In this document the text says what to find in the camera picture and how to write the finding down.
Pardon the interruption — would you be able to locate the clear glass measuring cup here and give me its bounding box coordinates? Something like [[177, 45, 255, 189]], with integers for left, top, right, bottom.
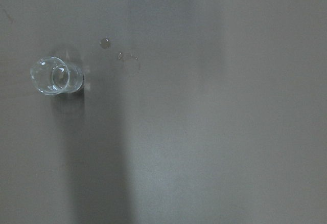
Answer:
[[30, 56, 84, 96]]

